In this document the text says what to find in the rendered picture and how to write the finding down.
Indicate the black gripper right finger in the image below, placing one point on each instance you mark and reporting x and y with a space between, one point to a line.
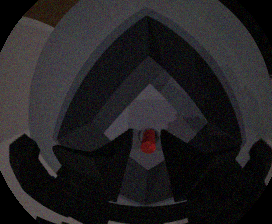
187 165

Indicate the dark red peg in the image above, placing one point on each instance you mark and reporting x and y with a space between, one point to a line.
148 143

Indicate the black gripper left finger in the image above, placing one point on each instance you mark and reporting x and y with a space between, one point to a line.
107 164

